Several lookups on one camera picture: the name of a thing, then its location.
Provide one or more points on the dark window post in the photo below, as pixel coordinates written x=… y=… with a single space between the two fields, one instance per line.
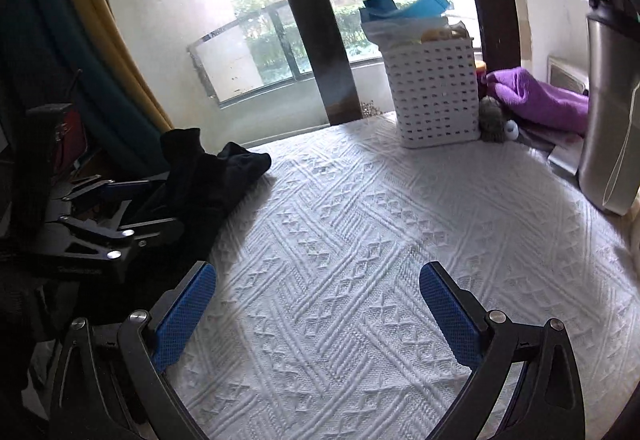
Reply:
x=315 y=20

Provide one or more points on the teal curtain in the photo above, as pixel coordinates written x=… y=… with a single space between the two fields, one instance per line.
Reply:
x=90 y=70

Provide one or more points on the silver metal bin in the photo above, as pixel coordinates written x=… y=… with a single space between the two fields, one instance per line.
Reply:
x=607 y=120

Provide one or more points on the white wall unit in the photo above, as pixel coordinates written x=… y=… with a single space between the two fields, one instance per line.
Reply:
x=567 y=75

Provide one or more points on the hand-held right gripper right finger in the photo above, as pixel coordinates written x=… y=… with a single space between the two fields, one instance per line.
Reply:
x=450 y=307

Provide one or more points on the blue plastic item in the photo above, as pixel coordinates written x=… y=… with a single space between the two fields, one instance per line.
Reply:
x=387 y=7

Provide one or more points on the black shirt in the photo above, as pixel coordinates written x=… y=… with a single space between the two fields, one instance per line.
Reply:
x=200 y=180

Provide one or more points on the balcony railing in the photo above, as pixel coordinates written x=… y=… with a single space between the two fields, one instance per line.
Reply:
x=310 y=20

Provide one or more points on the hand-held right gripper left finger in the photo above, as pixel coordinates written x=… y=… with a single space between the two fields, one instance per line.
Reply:
x=185 y=305

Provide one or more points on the grey stuffed toy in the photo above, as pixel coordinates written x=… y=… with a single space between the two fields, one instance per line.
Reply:
x=492 y=120

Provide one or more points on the white plastic bag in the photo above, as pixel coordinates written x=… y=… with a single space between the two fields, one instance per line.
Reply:
x=400 y=32

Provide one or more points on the red and yellow jar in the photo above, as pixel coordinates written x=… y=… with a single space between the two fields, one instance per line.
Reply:
x=480 y=77

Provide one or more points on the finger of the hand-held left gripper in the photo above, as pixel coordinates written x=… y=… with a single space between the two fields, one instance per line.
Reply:
x=125 y=189
x=150 y=229

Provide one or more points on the white textured bedspread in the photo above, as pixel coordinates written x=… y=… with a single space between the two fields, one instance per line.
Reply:
x=350 y=270

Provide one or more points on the yellow curtain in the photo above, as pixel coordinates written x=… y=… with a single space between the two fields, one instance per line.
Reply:
x=115 y=20

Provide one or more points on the white plastic basket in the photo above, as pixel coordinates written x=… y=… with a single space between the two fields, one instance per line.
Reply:
x=430 y=90

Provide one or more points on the purple blanket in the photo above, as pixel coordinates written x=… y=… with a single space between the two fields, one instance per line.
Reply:
x=540 y=100

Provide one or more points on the red box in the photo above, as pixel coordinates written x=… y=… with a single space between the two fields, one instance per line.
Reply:
x=75 y=140

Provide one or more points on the stack of papers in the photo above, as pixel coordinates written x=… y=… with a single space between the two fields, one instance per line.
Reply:
x=555 y=145

